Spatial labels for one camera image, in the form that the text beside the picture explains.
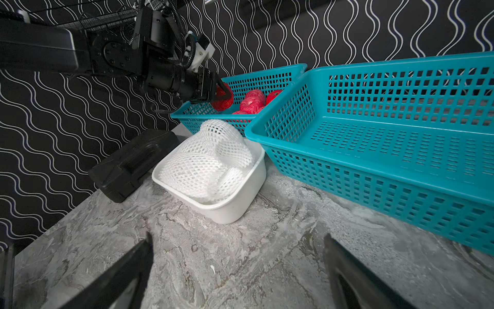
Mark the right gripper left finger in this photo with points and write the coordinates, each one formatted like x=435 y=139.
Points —
x=124 y=284

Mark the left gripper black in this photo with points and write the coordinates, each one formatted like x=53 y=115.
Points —
x=189 y=86

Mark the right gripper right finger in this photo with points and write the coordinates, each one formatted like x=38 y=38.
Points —
x=353 y=285

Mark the netted apple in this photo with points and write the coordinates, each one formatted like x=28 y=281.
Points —
x=256 y=94
x=252 y=105
x=240 y=112
x=224 y=98

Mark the white foam net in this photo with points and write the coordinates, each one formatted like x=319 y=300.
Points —
x=221 y=141
x=195 y=175

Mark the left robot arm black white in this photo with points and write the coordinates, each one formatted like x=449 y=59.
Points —
x=161 y=56

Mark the left teal plastic basket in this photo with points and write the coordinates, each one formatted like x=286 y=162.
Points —
x=193 y=115

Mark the teal plastic basket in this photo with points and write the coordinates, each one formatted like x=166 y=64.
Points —
x=193 y=115
x=412 y=139

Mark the white plastic tray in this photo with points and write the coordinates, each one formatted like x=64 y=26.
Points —
x=236 y=189

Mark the black plastic tool case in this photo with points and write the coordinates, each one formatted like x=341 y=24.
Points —
x=121 y=174

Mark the right teal plastic basket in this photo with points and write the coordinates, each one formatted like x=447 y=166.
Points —
x=412 y=139

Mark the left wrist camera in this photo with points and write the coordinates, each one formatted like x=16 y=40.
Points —
x=198 y=49

